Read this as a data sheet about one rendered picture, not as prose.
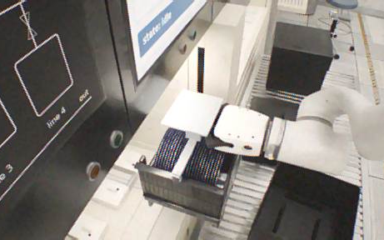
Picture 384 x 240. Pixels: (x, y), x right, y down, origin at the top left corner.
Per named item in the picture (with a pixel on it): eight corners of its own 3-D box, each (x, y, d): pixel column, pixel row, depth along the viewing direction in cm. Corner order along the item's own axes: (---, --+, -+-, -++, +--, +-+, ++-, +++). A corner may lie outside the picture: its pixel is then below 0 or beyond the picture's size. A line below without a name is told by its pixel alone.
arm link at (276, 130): (272, 169, 58) (258, 165, 59) (279, 139, 64) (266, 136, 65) (281, 142, 52) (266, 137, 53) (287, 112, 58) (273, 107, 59)
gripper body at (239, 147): (262, 167, 58) (210, 152, 61) (271, 132, 65) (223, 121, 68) (270, 142, 53) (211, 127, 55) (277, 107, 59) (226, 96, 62)
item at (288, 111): (314, 172, 111) (324, 151, 102) (241, 159, 115) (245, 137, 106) (310, 121, 131) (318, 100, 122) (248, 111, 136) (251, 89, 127)
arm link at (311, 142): (289, 109, 56) (279, 152, 53) (356, 126, 53) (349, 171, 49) (283, 126, 64) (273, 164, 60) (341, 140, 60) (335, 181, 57)
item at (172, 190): (215, 240, 72) (226, 167, 50) (144, 215, 78) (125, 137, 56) (239, 169, 89) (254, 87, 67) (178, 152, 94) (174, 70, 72)
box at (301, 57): (318, 99, 142) (334, 57, 125) (263, 88, 148) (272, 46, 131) (316, 68, 162) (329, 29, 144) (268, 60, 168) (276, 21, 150)
